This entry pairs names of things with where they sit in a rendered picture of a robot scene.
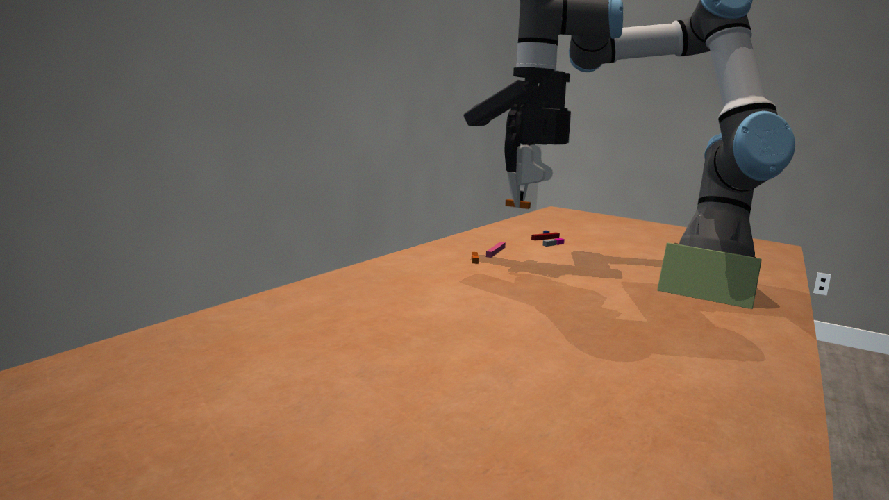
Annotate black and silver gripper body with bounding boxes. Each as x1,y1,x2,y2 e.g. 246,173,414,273
506,67,571,145

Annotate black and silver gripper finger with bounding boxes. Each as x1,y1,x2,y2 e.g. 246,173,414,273
520,142,553,201
504,120,545,208

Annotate pink rod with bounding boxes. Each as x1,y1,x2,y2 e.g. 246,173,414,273
486,242,506,258

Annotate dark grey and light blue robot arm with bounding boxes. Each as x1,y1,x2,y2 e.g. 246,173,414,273
464,0,795,256

